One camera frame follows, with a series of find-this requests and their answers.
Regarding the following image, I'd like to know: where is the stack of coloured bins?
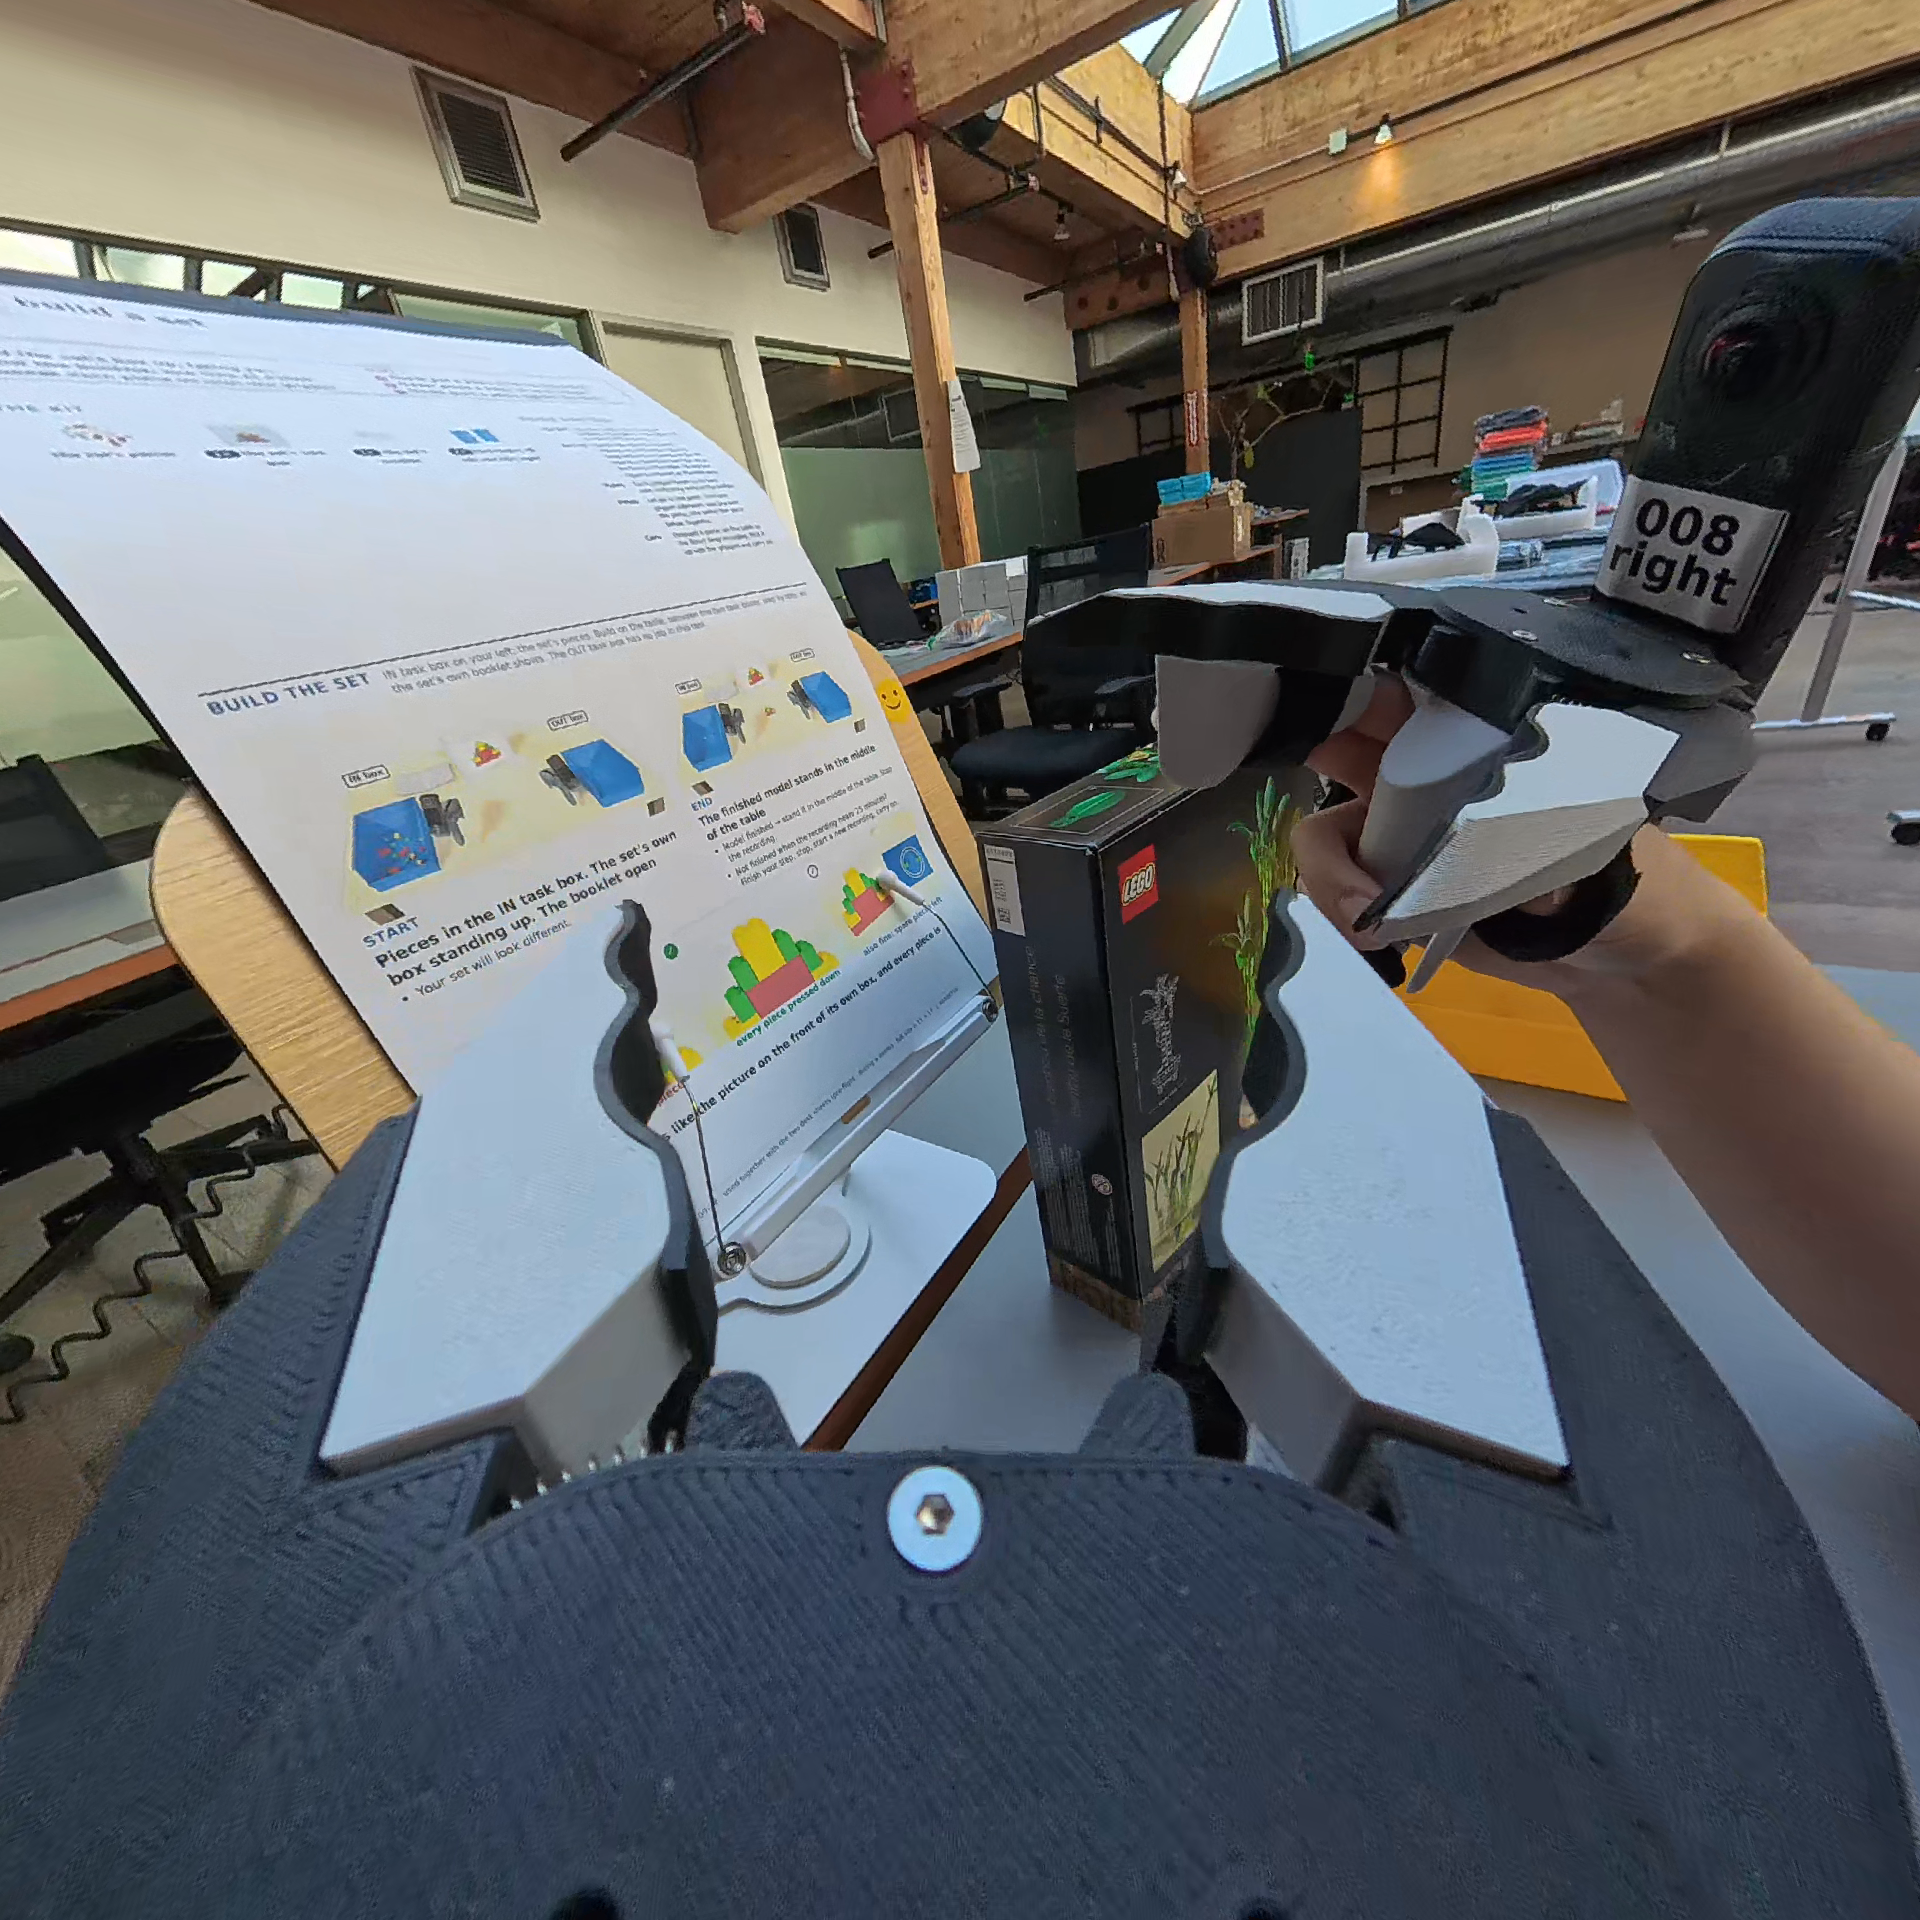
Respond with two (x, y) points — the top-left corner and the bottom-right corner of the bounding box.
(1464, 398), (1545, 509)

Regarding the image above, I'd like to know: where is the white tablet stand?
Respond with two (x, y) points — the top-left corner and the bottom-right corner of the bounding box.
(709, 994), (1007, 1449)

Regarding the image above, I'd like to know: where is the black office chair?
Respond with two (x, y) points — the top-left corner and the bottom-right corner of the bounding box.
(0, 751), (330, 1395)
(831, 559), (930, 649)
(950, 530), (1189, 820)

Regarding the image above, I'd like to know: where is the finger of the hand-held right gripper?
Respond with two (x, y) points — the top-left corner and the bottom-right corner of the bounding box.
(1351, 702), (1678, 994)
(1049, 581), (1421, 789)

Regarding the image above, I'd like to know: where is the white rolling stand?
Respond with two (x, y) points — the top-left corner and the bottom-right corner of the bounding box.
(1751, 433), (1920, 849)

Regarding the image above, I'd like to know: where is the white foam tray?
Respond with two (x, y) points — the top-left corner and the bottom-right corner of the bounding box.
(1341, 509), (1505, 581)

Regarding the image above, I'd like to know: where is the grey top desk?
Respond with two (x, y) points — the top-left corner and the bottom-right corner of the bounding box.
(0, 854), (174, 1033)

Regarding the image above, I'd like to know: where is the potted plant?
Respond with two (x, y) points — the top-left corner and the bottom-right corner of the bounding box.
(1203, 375), (1331, 509)

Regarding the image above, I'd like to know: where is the black lego set box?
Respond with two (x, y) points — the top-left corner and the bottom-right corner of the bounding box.
(974, 751), (1324, 1328)

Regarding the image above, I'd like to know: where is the person's right hand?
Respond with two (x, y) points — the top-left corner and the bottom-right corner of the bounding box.
(1288, 716), (1700, 1040)

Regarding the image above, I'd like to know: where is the printed instruction sheet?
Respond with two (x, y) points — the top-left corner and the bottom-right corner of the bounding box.
(0, 270), (1007, 1219)

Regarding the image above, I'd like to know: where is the person's right forearm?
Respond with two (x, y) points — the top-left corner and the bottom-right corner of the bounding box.
(1574, 839), (1920, 1421)

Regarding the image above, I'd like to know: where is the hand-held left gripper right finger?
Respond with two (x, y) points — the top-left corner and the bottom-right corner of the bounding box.
(1199, 887), (1567, 1485)

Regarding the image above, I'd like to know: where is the yellow plastic bin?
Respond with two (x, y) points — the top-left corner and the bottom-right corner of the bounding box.
(1401, 830), (1771, 1108)

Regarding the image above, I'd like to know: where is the wooden post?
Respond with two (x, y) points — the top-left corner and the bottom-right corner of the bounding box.
(874, 135), (982, 573)

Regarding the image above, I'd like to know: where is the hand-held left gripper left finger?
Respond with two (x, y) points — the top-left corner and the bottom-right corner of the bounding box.
(320, 898), (718, 1500)

